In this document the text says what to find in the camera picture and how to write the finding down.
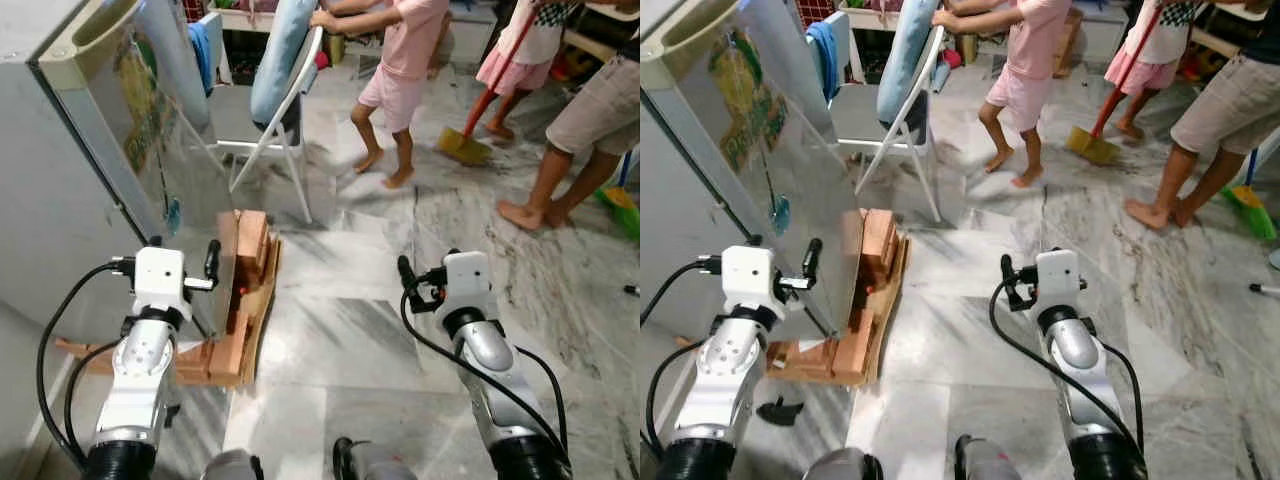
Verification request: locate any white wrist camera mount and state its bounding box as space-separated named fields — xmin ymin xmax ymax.
xmin=443 ymin=251 xmax=493 ymax=315
xmin=1035 ymin=249 xmax=1084 ymax=314
xmin=133 ymin=247 xmax=191 ymax=313
xmin=722 ymin=246 xmax=783 ymax=313

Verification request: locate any wooden pallet with bricks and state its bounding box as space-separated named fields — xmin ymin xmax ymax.
xmin=675 ymin=208 xmax=913 ymax=387
xmin=55 ymin=208 xmax=283 ymax=389

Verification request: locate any fridge door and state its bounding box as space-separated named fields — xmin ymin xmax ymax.
xmin=642 ymin=0 xmax=866 ymax=339
xmin=38 ymin=0 xmax=241 ymax=341

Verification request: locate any light blue cushion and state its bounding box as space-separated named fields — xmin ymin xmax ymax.
xmin=250 ymin=0 xmax=320 ymax=127
xmin=877 ymin=0 xmax=943 ymax=127

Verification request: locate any red handled yellow broom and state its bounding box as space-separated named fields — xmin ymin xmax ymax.
xmin=437 ymin=0 xmax=543 ymax=167
xmin=1066 ymin=0 xmax=1168 ymax=167

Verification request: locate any long black arm cable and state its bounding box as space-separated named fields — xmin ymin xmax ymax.
xmin=398 ymin=288 xmax=571 ymax=469
xmin=36 ymin=257 xmax=137 ymax=471
xmin=989 ymin=285 xmax=1146 ymax=466
xmin=640 ymin=257 xmax=725 ymax=331

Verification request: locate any white folding chair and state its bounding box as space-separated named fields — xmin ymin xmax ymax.
xmin=205 ymin=10 xmax=327 ymax=224
xmin=828 ymin=10 xmax=947 ymax=224

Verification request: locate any grey robot left leg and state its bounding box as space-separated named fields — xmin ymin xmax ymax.
xmin=200 ymin=448 xmax=264 ymax=480
xmin=803 ymin=447 xmax=886 ymax=480

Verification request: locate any long black right arm cable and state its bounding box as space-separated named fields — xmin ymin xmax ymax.
xmin=398 ymin=288 xmax=571 ymax=469
xmin=989 ymin=285 xmax=1146 ymax=466

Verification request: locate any short black left arm cable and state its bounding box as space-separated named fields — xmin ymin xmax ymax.
xmin=645 ymin=340 xmax=706 ymax=456
xmin=63 ymin=340 xmax=121 ymax=456

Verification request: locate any short black arm cable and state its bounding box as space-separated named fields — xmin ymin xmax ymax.
xmin=63 ymin=340 xmax=121 ymax=456
xmin=1100 ymin=342 xmax=1147 ymax=451
xmin=645 ymin=340 xmax=706 ymax=456
xmin=513 ymin=345 xmax=571 ymax=456

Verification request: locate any grey robot leg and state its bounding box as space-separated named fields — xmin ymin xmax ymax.
xmin=200 ymin=448 xmax=264 ymax=480
xmin=955 ymin=434 xmax=1023 ymax=480
xmin=333 ymin=436 xmax=419 ymax=480
xmin=803 ymin=447 xmax=886 ymax=480

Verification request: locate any long black left arm cable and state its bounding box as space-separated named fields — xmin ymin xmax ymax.
xmin=640 ymin=257 xmax=725 ymax=331
xmin=36 ymin=257 xmax=137 ymax=471

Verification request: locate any grey robot right leg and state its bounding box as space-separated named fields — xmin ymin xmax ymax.
xmin=955 ymin=434 xmax=1023 ymax=480
xmin=333 ymin=436 xmax=419 ymax=480

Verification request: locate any child in pink clothes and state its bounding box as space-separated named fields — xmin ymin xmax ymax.
xmin=932 ymin=0 xmax=1073 ymax=190
xmin=310 ymin=0 xmax=453 ymax=190

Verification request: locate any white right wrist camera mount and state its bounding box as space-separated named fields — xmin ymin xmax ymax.
xmin=443 ymin=251 xmax=493 ymax=315
xmin=1035 ymin=249 xmax=1084 ymax=314

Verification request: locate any white storage shelf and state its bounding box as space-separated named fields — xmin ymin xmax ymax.
xmin=212 ymin=0 xmax=256 ymax=86
xmin=838 ymin=0 xmax=901 ymax=87

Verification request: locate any child in pink skirt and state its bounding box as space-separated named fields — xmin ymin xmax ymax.
xmin=474 ymin=0 xmax=573 ymax=142
xmin=1103 ymin=0 xmax=1203 ymax=142

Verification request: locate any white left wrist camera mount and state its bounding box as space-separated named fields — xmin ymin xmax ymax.
xmin=722 ymin=246 xmax=783 ymax=313
xmin=133 ymin=247 xmax=191 ymax=313

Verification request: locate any green broom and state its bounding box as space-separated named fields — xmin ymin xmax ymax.
xmin=1220 ymin=150 xmax=1280 ymax=242
xmin=595 ymin=150 xmax=641 ymax=242

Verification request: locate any short black right arm cable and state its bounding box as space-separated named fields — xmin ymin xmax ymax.
xmin=513 ymin=345 xmax=571 ymax=456
xmin=1100 ymin=342 xmax=1147 ymax=451

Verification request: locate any blue cloth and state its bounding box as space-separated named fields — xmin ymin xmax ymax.
xmin=188 ymin=20 xmax=217 ymax=99
xmin=806 ymin=20 xmax=842 ymax=102

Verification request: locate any person in khaki shorts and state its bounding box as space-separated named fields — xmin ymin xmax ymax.
xmin=497 ymin=38 xmax=641 ymax=232
xmin=1124 ymin=0 xmax=1280 ymax=232

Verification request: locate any green yellow door sticker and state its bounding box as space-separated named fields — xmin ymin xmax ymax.
xmin=712 ymin=30 xmax=791 ymax=176
xmin=112 ymin=33 xmax=173 ymax=178

